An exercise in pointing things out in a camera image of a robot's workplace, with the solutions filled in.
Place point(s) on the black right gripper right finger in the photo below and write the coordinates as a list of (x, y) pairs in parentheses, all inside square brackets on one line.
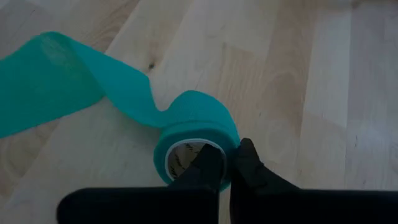
[(248, 171)]

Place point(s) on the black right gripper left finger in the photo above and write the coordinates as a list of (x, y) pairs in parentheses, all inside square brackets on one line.
[(206, 168)]

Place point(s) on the teal elastic bandage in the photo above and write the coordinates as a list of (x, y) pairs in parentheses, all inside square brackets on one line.
[(62, 81)]

